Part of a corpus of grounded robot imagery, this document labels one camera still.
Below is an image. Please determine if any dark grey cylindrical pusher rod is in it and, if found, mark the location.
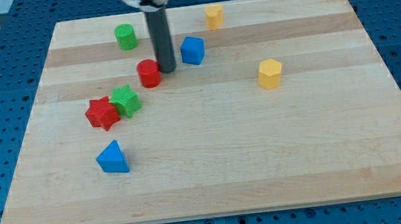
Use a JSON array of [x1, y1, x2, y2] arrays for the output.
[[145, 6, 176, 74]]

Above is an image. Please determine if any green cylinder block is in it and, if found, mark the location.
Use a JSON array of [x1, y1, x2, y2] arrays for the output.
[[114, 24, 138, 50]]

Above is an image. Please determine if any blue cube block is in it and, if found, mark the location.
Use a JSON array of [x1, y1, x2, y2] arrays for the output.
[[180, 36, 205, 65]]

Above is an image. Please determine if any red cylinder block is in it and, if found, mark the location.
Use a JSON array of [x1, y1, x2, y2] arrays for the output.
[[136, 59, 161, 88]]

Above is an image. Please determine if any yellow heart block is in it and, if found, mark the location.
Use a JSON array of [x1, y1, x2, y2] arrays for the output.
[[204, 4, 224, 31]]

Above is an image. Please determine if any green star block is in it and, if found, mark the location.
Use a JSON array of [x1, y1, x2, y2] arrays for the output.
[[109, 85, 142, 118]]

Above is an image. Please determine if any red star block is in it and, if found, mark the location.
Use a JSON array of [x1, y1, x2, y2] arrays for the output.
[[85, 96, 120, 131]]

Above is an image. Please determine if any yellow hexagon block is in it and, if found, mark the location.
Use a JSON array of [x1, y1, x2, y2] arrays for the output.
[[258, 59, 282, 90]]

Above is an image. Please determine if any wooden board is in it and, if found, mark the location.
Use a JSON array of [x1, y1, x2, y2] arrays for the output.
[[0, 0, 401, 224]]

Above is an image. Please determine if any blue triangle block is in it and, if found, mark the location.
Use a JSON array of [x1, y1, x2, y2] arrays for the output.
[[96, 139, 131, 173]]

